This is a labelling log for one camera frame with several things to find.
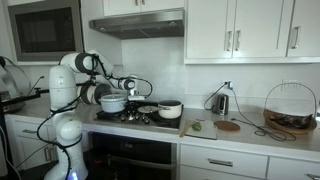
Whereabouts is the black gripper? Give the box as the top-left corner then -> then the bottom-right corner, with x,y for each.
127,99 -> 143,120

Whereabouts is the grey round pan lid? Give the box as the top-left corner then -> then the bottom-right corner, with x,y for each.
137,105 -> 162,115

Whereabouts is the white dutch oven pot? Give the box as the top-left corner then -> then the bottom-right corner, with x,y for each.
99,99 -> 128,114

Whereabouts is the white dutch oven lid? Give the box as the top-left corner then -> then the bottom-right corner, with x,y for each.
99,93 -> 128,104

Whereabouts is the black cast iron grate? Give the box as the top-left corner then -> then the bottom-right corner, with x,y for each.
149,112 -> 183,130
96,109 -> 130,122

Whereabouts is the stainless steel gas cooktop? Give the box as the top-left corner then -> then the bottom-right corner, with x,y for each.
93,100 -> 185,131

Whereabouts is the black built-in oven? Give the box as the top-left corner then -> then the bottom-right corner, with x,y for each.
89,131 -> 178,180

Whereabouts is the white saucepan dark inside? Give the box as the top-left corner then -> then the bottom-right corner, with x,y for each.
155,99 -> 184,120

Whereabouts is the wooden utensil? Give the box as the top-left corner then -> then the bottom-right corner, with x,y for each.
178,120 -> 195,139

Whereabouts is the green pepper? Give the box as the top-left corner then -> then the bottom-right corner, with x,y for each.
191,121 -> 203,132

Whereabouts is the grey cutting board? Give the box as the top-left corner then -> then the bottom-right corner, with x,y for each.
183,118 -> 219,141

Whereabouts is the wide white drawer front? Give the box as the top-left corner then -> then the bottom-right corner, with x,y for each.
179,143 -> 269,180

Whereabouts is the silver electric kettle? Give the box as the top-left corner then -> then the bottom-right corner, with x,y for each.
211,93 -> 230,117

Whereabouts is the stainless steel range hood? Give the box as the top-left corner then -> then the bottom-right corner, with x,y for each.
88,8 -> 185,41

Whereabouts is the round cork trivet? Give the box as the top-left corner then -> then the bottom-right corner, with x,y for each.
213,119 -> 242,133

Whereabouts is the black boom rod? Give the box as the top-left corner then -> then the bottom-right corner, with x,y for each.
0,87 -> 50,107

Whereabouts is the white base cabinet door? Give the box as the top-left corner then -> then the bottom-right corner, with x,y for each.
14,135 -> 60,170

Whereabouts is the stainless steel microwave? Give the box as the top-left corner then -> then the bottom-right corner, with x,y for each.
7,0 -> 84,63

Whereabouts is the dark produce pile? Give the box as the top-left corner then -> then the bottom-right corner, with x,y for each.
275,112 -> 315,130

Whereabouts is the silver oven door handle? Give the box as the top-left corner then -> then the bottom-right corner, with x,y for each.
109,154 -> 175,168

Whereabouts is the black kettle power cable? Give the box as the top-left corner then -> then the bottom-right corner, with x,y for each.
203,82 -> 229,111

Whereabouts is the white wall power outlet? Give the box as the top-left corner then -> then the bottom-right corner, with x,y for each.
222,79 -> 235,91

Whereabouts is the long black coiled cable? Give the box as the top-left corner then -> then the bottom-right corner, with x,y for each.
229,87 -> 297,143

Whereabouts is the wicker basket with wire handle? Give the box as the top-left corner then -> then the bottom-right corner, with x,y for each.
262,82 -> 318,136

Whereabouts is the white wall switch plate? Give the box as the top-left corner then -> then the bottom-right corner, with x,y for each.
280,79 -> 303,91

